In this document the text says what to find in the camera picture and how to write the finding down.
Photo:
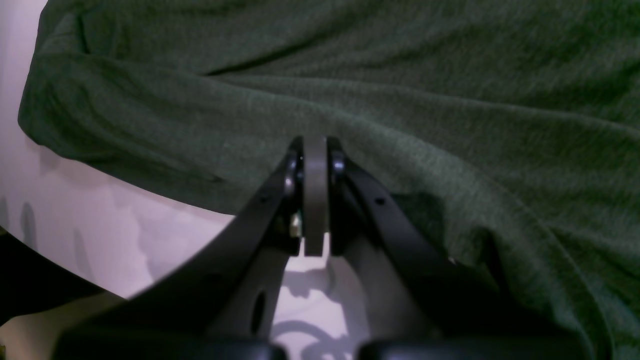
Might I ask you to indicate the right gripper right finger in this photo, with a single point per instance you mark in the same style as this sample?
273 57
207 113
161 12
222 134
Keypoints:
418 304

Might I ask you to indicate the dark green t-shirt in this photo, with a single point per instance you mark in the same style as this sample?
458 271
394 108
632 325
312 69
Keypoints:
507 130

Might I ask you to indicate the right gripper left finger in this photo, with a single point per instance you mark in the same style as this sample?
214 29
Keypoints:
220 304

